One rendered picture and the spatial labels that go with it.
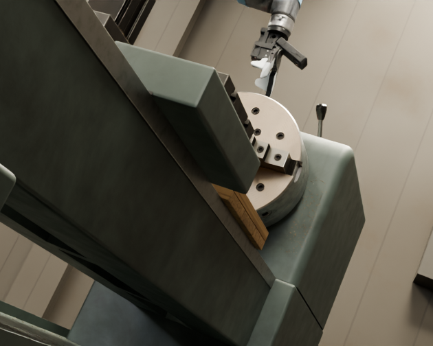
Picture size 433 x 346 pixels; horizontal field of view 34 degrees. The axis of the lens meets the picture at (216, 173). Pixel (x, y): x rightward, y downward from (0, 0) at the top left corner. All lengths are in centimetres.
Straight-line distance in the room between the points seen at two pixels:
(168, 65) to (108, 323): 101
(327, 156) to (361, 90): 355
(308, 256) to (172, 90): 93
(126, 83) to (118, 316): 104
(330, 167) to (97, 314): 67
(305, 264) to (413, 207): 334
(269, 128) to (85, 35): 99
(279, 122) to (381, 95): 367
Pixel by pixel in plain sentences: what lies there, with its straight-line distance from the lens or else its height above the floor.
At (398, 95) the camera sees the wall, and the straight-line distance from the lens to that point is 533.
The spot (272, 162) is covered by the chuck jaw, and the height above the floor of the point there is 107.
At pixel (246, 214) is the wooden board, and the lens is 131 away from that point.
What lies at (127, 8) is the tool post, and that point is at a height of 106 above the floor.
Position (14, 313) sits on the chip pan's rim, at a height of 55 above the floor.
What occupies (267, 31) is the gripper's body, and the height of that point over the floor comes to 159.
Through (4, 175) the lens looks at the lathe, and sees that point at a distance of 64.
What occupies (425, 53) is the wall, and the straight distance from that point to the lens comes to 551.
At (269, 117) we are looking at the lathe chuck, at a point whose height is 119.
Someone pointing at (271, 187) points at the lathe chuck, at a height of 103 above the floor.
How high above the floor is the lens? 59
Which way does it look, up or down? 15 degrees up
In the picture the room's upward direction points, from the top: 25 degrees clockwise
